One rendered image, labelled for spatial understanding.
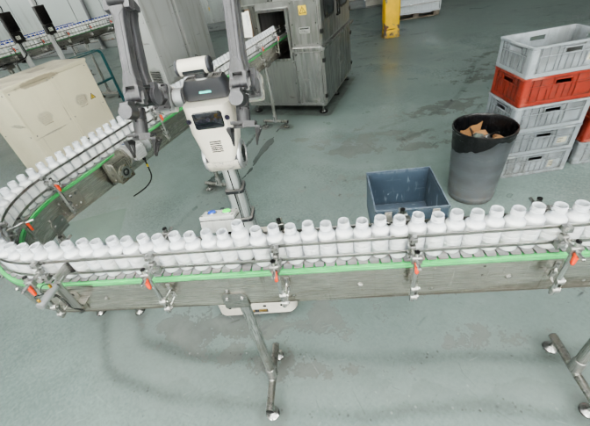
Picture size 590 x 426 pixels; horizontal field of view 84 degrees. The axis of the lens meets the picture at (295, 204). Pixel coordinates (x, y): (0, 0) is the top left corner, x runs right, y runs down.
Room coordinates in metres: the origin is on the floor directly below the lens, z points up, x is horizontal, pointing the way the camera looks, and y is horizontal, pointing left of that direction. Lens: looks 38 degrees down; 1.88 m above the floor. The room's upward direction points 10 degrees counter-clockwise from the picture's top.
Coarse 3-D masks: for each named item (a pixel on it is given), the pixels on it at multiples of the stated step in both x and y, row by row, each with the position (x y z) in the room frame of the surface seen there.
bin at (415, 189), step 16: (368, 176) 1.36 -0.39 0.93; (384, 176) 1.35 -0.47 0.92; (400, 176) 1.33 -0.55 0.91; (416, 176) 1.32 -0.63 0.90; (432, 176) 1.25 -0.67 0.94; (368, 192) 1.30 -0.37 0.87; (384, 192) 1.35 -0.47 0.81; (400, 192) 1.33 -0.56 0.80; (416, 192) 1.32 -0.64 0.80; (432, 192) 1.22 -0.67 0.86; (368, 208) 1.30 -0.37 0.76; (384, 208) 1.31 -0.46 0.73; (416, 208) 1.03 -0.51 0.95; (432, 208) 1.02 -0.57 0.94; (448, 208) 1.01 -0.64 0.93
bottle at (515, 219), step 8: (512, 208) 0.72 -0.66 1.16; (520, 208) 0.72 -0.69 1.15; (512, 216) 0.70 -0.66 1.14; (520, 216) 0.69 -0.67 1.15; (504, 224) 0.71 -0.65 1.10; (512, 224) 0.69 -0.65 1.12; (520, 224) 0.68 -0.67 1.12; (504, 232) 0.70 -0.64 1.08; (512, 232) 0.69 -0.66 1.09; (520, 232) 0.68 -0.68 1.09; (504, 240) 0.70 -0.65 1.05; (512, 240) 0.68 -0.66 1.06; (504, 248) 0.69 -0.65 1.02; (512, 248) 0.68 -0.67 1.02
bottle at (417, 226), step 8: (416, 216) 0.78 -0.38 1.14; (424, 216) 0.76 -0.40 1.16; (408, 224) 0.77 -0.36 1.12; (416, 224) 0.75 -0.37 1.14; (424, 224) 0.75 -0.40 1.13; (408, 232) 0.76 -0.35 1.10; (416, 232) 0.73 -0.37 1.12; (424, 232) 0.74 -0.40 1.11; (424, 240) 0.74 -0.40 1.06; (408, 248) 0.75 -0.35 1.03; (416, 248) 0.73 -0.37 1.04
